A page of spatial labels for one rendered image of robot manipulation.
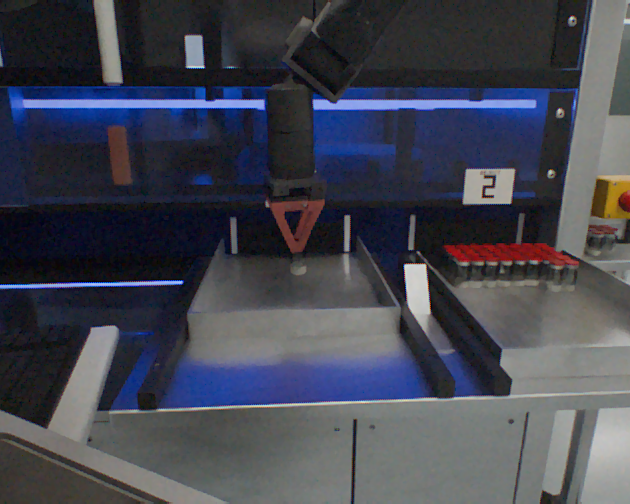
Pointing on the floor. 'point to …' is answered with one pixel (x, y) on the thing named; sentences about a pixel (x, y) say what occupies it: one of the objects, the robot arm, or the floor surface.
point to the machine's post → (575, 199)
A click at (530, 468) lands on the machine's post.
